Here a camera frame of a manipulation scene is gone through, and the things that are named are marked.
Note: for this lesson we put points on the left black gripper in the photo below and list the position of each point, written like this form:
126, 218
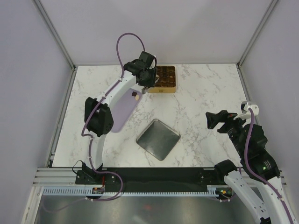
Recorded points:
151, 83

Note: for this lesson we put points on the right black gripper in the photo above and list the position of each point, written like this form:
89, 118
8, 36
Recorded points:
212, 119

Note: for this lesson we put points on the metal tongs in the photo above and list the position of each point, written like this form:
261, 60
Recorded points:
147, 88

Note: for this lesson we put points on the dark metal tin lid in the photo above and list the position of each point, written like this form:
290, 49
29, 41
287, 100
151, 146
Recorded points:
158, 139

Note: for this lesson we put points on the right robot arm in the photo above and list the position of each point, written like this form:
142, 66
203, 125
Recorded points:
271, 206

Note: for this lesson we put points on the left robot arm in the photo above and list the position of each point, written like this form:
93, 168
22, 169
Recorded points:
98, 113

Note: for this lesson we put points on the gold chocolate tin box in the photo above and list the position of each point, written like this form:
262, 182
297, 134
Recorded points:
167, 80

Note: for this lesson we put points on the lilac plastic tray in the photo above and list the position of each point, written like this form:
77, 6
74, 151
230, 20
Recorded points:
123, 109

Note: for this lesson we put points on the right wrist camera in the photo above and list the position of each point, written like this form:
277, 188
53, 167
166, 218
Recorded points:
245, 107

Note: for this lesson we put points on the white cable duct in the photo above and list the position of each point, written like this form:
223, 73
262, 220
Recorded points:
92, 191

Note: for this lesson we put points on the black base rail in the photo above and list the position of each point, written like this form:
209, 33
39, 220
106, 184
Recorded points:
150, 179

